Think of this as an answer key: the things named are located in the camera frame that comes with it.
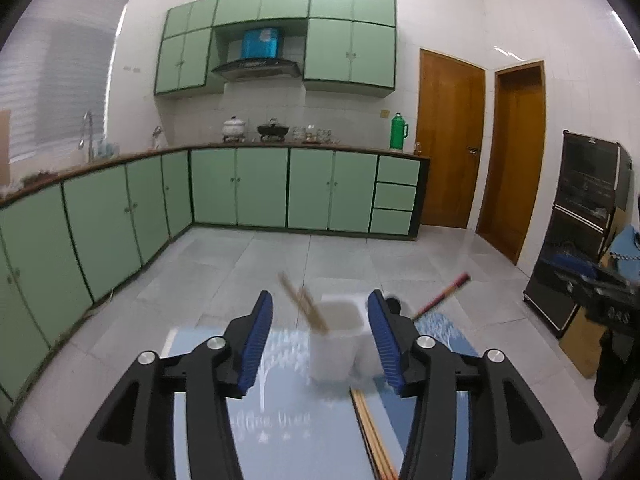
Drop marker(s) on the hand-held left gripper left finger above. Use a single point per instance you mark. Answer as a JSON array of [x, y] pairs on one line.
[[255, 345]]

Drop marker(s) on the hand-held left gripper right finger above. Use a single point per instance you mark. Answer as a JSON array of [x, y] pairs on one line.
[[385, 345]]

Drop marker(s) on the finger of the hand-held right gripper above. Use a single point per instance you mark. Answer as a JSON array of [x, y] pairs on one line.
[[607, 291], [575, 265]]

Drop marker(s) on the black plastic spoon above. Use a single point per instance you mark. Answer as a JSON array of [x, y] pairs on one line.
[[393, 306]]

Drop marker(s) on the white plastic utensil holder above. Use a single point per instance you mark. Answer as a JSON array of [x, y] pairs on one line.
[[335, 350]]

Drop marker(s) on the plain wooden chopstick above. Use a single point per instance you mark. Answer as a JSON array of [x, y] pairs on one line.
[[300, 305], [311, 307], [367, 435], [377, 440]]

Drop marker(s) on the dark red-patterned chopstick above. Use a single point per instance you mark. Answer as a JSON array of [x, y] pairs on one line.
[[440, 296], [445, 296]]

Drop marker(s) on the black glass-front cabinet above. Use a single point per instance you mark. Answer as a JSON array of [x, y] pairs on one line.
[[575, 220]]

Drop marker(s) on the light blue cloth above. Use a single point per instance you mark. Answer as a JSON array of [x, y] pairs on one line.
[[627, 247]]

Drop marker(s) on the light blue tree-print mat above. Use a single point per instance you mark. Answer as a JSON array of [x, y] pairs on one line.
[[300, 430]]

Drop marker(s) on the green lower kitchen cabinets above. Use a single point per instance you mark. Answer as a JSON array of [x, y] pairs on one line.
[[260, 187]]

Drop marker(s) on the green kitchen cabinets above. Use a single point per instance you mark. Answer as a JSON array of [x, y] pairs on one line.
[[260, 187], [350, 45]]

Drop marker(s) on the closed wooden door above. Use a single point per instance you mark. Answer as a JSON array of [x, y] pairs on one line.
[[450, 140]]

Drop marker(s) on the green thermos flask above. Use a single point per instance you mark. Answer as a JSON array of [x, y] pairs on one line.
[[398, 132]]

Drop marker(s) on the black wok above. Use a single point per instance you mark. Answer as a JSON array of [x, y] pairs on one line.
[[272, 130]]

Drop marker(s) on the white cooking pot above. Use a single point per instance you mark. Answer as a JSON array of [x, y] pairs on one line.
[[234, 129]]

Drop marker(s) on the group of cups and bowls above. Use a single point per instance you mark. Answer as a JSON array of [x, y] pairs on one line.
[[312, 134]]

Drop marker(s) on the silver kettle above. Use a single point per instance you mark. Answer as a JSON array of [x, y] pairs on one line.
[[157, 137]]

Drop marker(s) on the metal kitchen faucet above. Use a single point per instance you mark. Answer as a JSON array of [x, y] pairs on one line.
[[89, 132]]

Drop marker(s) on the black range hood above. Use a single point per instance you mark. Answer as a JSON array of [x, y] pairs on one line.
[[260, 66]]

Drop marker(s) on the green upper kitchen cabinets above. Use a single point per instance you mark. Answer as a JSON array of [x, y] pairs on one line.
[[350, 45]]

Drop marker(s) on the brown cardboard board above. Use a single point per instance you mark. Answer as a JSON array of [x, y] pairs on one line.
[[4, 150]]

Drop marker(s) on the white window blind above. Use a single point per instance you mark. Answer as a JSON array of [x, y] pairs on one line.
[[60, 70]]

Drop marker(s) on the wooden door with dark frame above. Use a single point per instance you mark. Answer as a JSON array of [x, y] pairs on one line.
[[515, 165]]

